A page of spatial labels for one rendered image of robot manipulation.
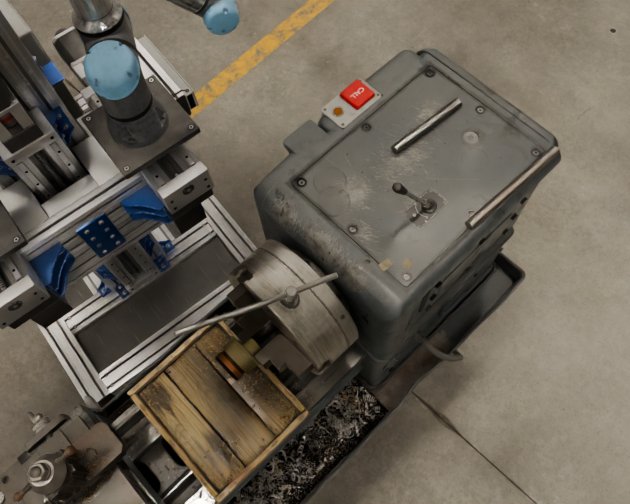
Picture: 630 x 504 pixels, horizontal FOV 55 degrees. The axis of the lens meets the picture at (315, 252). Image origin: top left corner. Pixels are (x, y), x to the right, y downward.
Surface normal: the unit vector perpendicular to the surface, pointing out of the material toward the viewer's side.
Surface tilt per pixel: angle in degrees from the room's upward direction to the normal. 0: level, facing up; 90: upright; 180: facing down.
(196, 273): 0
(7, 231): 0
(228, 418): 0
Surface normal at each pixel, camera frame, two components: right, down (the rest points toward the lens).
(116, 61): 0.00, -0.28
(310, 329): 0.40, 0.10
